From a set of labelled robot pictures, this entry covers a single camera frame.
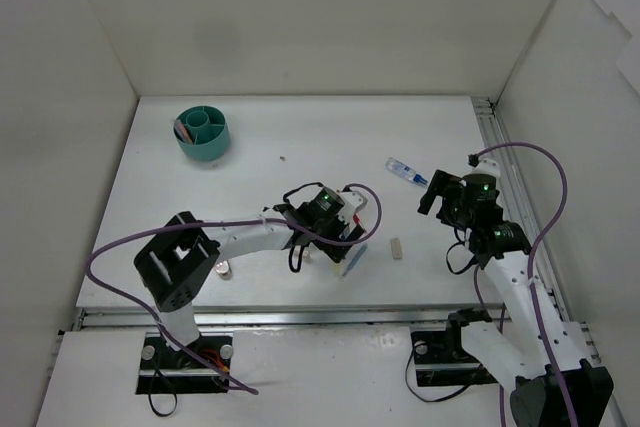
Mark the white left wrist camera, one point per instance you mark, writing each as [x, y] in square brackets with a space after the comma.
[353, 203]

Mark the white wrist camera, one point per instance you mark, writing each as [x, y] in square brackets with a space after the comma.
[484, 166]
[353, 203]

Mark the aluminium front rail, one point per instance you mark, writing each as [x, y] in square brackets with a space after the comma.
[219, 318]

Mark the aluminium right side rail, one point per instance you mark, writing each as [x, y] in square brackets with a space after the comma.
[515, 198]

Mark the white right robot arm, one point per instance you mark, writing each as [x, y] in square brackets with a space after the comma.
[548, 379]

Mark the clear blue-capped spray bottle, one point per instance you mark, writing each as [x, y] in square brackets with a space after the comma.
[405, 172]

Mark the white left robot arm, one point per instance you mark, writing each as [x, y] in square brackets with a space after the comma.
[174, 266]

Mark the light blue pen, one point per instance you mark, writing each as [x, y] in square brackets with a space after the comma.
[352, 260]

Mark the long white eraser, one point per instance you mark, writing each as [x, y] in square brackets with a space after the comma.
[396, 249]

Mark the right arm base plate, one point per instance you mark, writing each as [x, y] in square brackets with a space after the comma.
[438, 356]

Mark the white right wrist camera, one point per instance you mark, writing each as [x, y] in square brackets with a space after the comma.
[484, 166]

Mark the wrapped eraser block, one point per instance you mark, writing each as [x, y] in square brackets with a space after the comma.
[306, 254]

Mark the orange pencil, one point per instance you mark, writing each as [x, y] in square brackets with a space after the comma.
[178, 129]

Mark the grey-blue pen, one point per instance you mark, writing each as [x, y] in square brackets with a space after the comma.
[184, 132]

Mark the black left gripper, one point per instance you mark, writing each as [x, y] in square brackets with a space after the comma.
[341, 242]

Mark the aluminium rail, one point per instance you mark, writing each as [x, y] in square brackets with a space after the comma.
[219, 318]
[515, 198]

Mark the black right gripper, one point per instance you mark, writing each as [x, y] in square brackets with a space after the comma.
[445, 189]

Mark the teal round divided container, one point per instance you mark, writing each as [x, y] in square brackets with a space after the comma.
[209, 131]

